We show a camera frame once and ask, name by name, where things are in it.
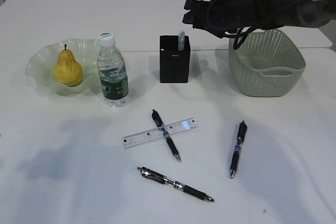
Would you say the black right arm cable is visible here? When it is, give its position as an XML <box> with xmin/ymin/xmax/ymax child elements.
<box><xmin>223</xmin><ymin>0</ymin><xmax>334</xmax><ymax>50</ymax></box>

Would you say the black square pen holder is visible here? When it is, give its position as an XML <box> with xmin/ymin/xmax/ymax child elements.
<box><xmin>159</xmin><ymin>35</ymin><xmax>191</xmax><ymax>83</ymax></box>

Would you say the green wavy glass plate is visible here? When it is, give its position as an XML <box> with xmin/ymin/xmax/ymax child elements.
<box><xmin>25</xmin><ymin>38</ymin><xmax>101</xmax><ymax>96</ymax></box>

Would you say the transparent plastic ruler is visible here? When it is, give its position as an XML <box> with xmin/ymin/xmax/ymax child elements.
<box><xmin>122</xmin><ymin>118</ymin><xmax>198</xmax><ymax>149</ymax></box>

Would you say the dark blue pen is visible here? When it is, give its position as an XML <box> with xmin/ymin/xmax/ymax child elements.
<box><xmin>230</xmin><ymin>121</ymin><xmax>247</xmax><ymax>179</ymax></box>

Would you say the yellow pear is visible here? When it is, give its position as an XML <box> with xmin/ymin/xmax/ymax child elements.
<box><xmin>54</xmin><ymin>44</ymin><xmax>83</xmax><ymax>87</ymax></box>

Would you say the black pen at front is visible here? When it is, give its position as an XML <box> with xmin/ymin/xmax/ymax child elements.
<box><xmin>137</xmin><ymin>167</ymin><xmax>215</xmax><ymax>202</ymax></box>

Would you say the black pen on ruler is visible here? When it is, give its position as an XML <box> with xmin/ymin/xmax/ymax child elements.
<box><xmin>151</xmin><ymin>109</ymin><xmax>181</xmax><ymax>162</ymax></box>

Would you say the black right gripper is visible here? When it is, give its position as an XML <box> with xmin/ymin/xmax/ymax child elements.
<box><xmin>182</xmin><ymin>0</ymin><xmax>260</xmax><ymax>38</ymax></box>

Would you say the green woven plastic basket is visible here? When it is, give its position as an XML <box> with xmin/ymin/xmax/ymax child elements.
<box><xmin>228</xmin><ymin>29</ymin><xmax>306</xmax><ymax>98</ymax></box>

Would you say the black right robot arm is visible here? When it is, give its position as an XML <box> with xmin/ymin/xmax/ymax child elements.
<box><xmin>182</xmin><ymin>0</ymin><xmax>335</xmax><ymax>38</ymax></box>

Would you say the clear water bottle green label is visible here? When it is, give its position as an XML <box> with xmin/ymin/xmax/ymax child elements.
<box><xmin>97</xmin><ymin>32</ymin><xmax>130</xmax><ymax>108</ymax></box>

